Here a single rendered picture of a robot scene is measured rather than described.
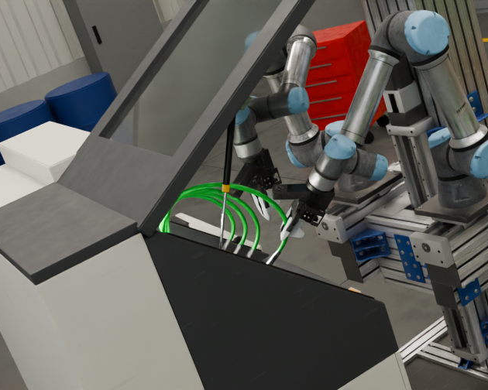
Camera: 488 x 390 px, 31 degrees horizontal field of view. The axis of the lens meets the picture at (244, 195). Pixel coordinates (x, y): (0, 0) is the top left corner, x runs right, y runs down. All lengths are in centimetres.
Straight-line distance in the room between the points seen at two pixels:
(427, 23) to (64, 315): 121
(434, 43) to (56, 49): 708
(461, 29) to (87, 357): 162
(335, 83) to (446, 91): 426
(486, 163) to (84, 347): 124
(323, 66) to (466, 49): 380
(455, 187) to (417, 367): 106
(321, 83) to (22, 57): 351
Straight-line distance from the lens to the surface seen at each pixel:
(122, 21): 926
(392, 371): 266
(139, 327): 222
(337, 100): 684
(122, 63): 924
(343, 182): 318
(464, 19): 303
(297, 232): 256
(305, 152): 316
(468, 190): 280
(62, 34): 933
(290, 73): 273
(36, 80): 920
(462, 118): 261
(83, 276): 214
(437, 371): 359
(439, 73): 255
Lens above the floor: 216
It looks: 19 degrees down
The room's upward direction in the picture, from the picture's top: 20 degrees counter-clockwise
